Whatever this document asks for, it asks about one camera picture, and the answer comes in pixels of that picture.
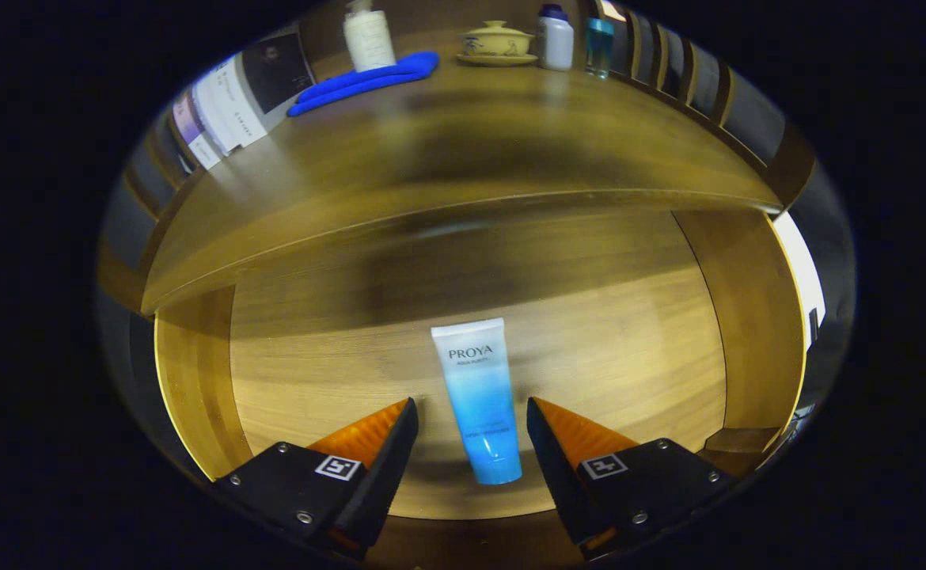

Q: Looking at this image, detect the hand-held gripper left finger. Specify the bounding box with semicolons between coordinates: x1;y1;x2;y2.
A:
211;396;420;564

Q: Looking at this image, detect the beige lidded teacup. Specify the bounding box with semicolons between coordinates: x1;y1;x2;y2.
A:
455;20;537;67

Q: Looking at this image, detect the blue and white tube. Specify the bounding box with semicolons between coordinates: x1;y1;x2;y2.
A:
431;317;524;486

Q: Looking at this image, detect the blue folded cloth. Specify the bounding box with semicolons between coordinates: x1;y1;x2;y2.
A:
287;51;441;118

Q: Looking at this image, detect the white pump bottle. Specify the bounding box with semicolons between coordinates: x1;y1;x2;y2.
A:
343;0;397;74

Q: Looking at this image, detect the thick white and black book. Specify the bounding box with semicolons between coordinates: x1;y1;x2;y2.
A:
194;32;315;154

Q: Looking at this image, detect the teal bottle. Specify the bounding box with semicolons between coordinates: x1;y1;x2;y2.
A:
585;17;616;80

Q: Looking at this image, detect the brown wooden drawer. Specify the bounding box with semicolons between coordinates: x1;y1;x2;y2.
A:
153;207;808;570

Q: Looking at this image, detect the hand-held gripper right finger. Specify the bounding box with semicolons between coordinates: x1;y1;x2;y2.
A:
526;396;741;564

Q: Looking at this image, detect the purple book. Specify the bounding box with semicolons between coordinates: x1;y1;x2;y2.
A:
170;89;222;171

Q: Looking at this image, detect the wooden countertop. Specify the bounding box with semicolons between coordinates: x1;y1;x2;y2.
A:
140;59;784;316

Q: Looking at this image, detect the thin white book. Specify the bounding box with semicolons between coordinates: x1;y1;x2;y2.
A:
184;83;230;159

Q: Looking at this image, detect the brown wooden cabinet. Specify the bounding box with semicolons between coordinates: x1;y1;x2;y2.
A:
95;0;820;317

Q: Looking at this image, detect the white bottle with blue cap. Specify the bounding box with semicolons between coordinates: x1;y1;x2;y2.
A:
537;4;575;72

